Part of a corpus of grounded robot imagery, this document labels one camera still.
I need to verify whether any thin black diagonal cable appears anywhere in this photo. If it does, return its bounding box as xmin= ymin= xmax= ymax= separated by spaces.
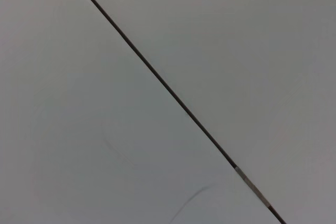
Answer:
xmin=67 ymin=0 xmax=287 ymax=224

